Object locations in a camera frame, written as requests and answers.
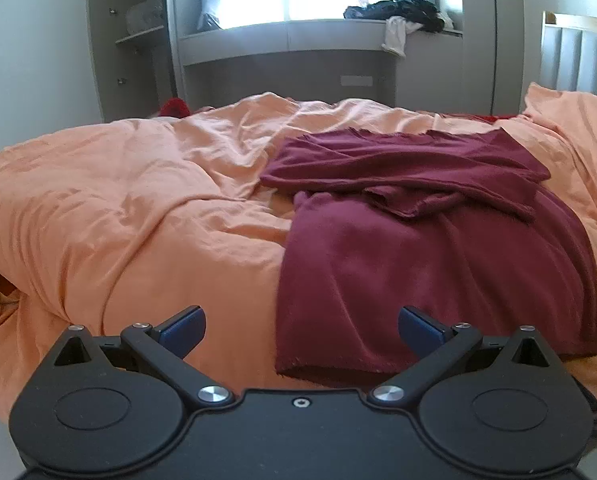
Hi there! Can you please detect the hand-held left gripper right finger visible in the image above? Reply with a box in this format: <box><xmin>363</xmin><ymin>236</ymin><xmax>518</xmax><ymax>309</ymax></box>
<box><xmin>367</xmin><ymin>305</ymin><xmax>562</xmax><ymax>409</ymax></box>

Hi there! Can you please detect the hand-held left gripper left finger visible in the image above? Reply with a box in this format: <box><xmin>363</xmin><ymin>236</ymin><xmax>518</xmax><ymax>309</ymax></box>
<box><xmin>53</xmin><ymin>305</ymin><xmax>235</xmax><ymax>409</ymax></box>

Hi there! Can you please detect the maroon shirt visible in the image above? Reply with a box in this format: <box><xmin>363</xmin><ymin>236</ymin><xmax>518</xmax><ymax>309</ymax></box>
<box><xmin>259</xmin><ymin>127</ymin><xmax>597</xmax><ymax>388</ymax></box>

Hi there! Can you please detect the pile of dark clothes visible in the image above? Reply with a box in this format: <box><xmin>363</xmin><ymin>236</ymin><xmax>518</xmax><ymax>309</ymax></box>
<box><xmin>343</xmin><ymin>0</ymin><xmax>455</xmax><ymax>34</ymax></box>

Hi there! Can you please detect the orange duvet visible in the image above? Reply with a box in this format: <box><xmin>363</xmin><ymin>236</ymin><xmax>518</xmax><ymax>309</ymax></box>
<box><xmin>0</xmin><ymin>82</ymin><xmax>597</xmax><ymax>426</ymax></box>

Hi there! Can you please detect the red plush item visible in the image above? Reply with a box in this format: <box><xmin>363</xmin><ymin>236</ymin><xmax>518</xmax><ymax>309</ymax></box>
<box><xmin>159</xmin><ymin>97</ymin><xmax>192</xmax><ymax>119</ymax></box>

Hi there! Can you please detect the open grey cabinet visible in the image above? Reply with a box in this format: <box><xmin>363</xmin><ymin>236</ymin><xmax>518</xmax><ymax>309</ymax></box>
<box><xmin>86</xmin><ymin>0</ymin><xmax>180</xmax><ymax>124</ymax></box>

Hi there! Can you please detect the grey window bench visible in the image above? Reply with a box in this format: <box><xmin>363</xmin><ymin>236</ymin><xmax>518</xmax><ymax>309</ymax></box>
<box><xmin>178</xmin><ymin>17</ymin><xmax>465</xmax><ymax>111</ymax></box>

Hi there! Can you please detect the white hanging cloth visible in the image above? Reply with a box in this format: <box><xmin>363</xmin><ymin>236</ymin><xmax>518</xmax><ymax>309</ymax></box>
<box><xmin>381</xmin><ymin>16</ymin><xmax>424</xmax><ymax>59</ymax></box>

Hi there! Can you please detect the grey wardrobe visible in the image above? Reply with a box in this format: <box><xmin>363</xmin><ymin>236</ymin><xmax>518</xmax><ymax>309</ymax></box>
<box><xmin>459</xmin><ymin>0</ymin><xmax>527</xmax><ymax>117</ymax></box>

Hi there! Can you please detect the grey padded headboard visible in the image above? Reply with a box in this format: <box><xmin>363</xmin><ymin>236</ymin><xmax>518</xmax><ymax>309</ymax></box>
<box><xmin>538</xmin><ymin>10</ymin><xmax>597</xmax><ymax>102</ymax></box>

